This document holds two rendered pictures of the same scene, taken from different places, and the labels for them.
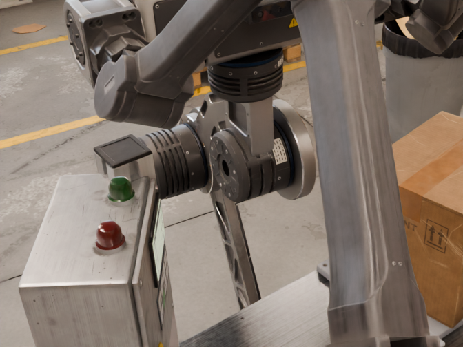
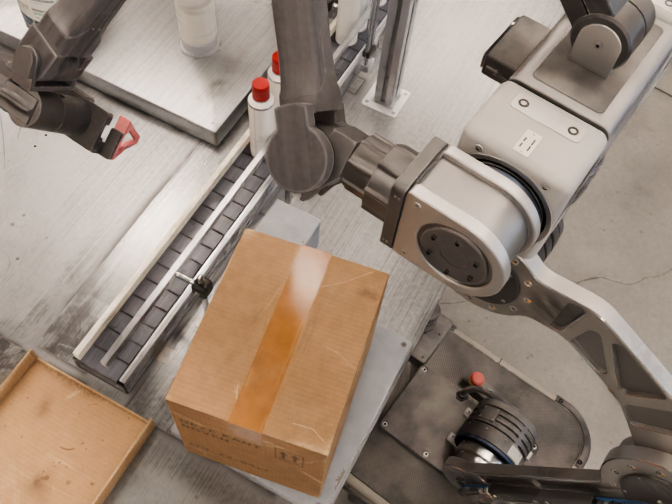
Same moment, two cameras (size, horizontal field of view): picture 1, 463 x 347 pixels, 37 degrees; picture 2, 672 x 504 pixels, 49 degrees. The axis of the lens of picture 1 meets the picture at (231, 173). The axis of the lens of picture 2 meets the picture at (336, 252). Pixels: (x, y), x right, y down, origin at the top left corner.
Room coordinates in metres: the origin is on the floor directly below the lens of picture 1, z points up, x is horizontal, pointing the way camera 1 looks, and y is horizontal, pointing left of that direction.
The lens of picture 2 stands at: (1.52, -0.63, 2.12)
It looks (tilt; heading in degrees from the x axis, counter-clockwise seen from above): 60 degrees down; 144
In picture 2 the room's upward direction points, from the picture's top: 7 degrees clockwise
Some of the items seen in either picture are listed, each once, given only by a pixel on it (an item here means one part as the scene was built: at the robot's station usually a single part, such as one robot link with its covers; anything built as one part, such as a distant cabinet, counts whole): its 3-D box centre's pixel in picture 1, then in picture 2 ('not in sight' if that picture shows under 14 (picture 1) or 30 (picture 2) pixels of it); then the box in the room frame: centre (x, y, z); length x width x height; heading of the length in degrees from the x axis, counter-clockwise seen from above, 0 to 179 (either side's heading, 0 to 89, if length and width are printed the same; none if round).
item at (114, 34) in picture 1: (122, 58); not in sight; (0.94, 0.15, 1.45); 0.09 x 0.08 x 0.12; 114
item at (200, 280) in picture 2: not in sight; (193, 293); (0.90, -0.50, 0.91); 0.07 x 0.03 x 0.16; 33
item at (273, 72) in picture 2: not in sight; (280, 93); (0.60, -0.17, 0.98); 0.05 x 0.05 x 0.20
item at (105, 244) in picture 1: (109, 234); not in sight; (0.48, 0.11, 1.49); 0.03 x 0.03 x 0.02
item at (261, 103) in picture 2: not in sight; (261, 119); (0.65, -0.23, 0.98); 0.05 x 0.05 x 0.20
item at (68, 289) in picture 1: (109, 297); not in sight; (0.52, 0.13, 1.38); 0.17 x 0.10 x 0.19; 178
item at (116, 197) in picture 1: (120, 188); not in sight; (0.55, 0.11, 1.49); 0.03 x 0.03 x 0.02
